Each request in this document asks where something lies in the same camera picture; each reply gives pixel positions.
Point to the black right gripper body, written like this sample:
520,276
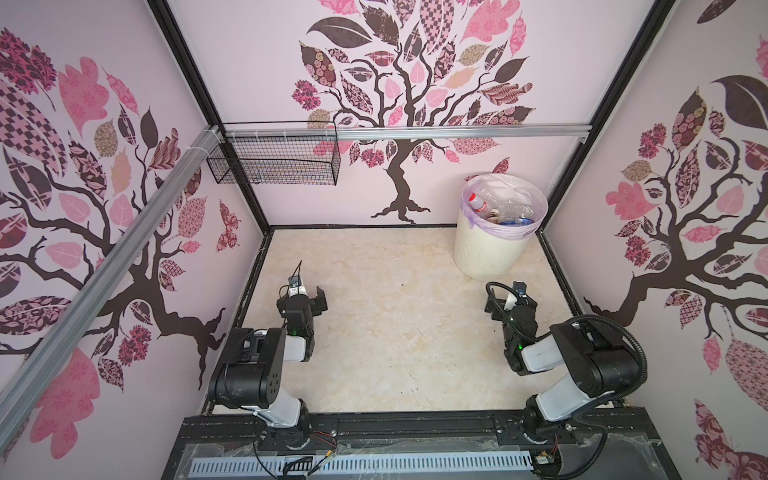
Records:
499,311

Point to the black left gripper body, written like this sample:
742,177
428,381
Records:
317,304

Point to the clear bottle blue label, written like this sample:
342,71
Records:
519,221

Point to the white bottle red cap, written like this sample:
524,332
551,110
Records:
479,205

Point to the tall clear bottle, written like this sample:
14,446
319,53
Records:
513,202

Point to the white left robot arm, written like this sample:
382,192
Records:
248,373

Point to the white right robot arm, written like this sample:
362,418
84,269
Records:
604,362

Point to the white bin purple bag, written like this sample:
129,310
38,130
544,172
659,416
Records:
484,249

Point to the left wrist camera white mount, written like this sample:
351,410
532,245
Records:
296,286

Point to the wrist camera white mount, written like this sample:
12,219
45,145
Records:
518,296
296,286

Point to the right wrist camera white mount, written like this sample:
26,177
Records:
518,296

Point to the black wire basket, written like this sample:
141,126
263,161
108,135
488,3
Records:
278,152

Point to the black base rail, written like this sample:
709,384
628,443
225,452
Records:
506,427

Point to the white slotted cable duct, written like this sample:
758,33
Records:
358,465

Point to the aluminium rail back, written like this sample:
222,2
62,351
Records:
414,131

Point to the aluminium rail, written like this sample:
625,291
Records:
23,391
414,131

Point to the black right corner post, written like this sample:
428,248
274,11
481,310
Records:
640,47

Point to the aluminium rail left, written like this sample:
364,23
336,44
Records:
23,391

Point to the black corner frame post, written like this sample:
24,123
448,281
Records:
174,37

